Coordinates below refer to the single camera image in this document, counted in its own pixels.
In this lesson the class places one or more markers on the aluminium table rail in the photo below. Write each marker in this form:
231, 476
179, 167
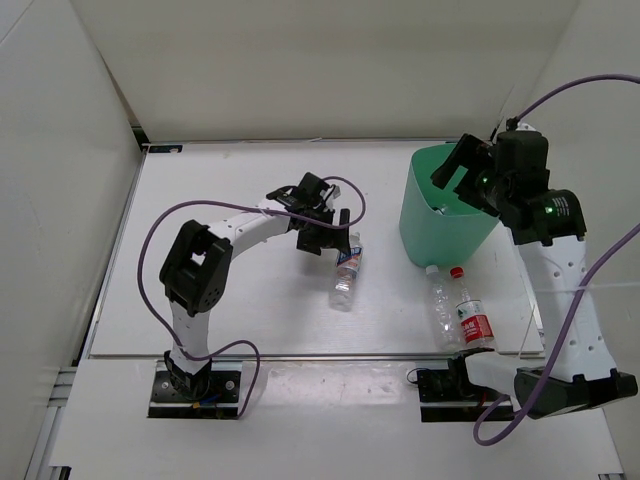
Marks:
291, 357

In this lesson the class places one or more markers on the blue label pepsi bottle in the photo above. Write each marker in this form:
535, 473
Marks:
443, 210

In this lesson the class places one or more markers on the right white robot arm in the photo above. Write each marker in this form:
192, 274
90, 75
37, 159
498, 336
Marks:
579, 372

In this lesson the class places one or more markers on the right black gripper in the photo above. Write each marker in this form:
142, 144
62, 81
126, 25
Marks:
466, 154

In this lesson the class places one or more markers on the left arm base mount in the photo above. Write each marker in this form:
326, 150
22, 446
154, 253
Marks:
217, 398

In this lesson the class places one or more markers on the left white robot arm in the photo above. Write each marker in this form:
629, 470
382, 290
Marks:
196, 269

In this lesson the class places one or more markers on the orange label water bottle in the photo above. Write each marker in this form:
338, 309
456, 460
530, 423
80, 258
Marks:
347, 270

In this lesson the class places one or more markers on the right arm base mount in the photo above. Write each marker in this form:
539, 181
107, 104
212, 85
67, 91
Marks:
442, 399

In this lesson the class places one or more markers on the clear crushed plastic bottle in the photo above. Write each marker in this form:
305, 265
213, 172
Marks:
441, 312

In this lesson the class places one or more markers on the green plastic bin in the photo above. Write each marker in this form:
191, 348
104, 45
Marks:
428, 237

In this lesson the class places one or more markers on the red label water bottle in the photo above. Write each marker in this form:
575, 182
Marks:
474, 322

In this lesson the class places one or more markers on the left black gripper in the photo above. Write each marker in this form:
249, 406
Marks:
326, 240

